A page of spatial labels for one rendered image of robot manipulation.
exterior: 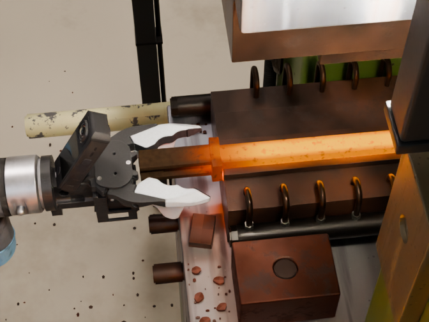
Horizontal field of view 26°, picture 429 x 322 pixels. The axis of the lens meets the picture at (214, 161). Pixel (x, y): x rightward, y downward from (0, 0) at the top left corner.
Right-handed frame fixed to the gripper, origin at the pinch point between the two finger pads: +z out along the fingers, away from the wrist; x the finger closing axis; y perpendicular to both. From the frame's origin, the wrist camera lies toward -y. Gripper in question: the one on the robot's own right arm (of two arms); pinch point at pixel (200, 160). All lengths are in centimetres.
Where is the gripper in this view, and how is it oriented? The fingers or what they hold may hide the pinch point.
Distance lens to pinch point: 117.8
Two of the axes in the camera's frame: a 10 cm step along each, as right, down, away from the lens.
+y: 0.0, 5.7, 8.2
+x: 1.1, 8.2, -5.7
